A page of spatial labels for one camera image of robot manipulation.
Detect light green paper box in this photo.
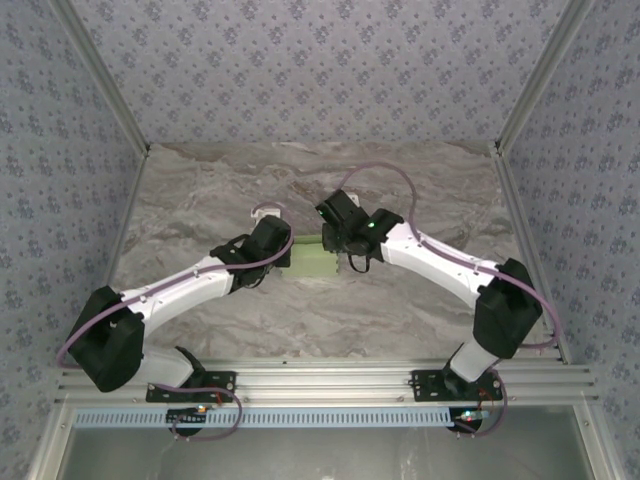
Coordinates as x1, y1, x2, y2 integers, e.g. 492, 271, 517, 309
283, 234, 342, 279

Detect aluminium cross beam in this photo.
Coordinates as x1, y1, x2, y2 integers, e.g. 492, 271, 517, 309
53, 363, 600, 405

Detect black controller board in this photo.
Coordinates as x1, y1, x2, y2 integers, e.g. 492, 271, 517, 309
451, 406, 490, 435
166, 406, 209, 432

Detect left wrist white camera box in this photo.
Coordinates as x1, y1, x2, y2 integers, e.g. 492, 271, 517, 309
248, 201, 285, 222

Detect aluminium side rail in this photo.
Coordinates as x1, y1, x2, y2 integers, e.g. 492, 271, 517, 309
492, 142, 574, 366
94, 147, 151, 309

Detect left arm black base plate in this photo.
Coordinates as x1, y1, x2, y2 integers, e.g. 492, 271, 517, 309
145, 371, 237, 404

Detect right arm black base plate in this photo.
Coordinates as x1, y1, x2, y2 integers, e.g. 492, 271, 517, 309
410, 369, 504, 404

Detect pale blue slotted cable duct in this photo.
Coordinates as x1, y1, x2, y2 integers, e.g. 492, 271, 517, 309
73, 405, 464, 430

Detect aluminium frame post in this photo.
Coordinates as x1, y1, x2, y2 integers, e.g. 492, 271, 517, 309
48, 0, 152, 154
493, 0, 597, 154

